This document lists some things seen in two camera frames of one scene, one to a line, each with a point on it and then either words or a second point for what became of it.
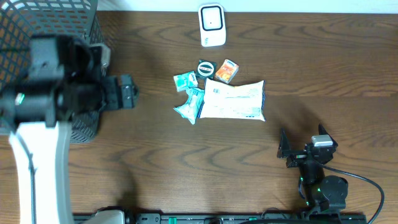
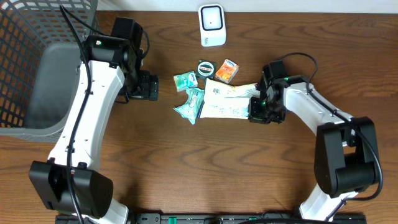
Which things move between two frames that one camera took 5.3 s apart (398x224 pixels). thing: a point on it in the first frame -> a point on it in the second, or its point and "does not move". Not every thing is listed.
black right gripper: [296, 156] -> [254, 114]
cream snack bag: [223, 101] does not move
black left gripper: [126, 91] -> [149, 86]
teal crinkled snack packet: [190, 111] does not move
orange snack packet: [227, 71] does not move
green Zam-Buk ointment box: [206, 70] does not move
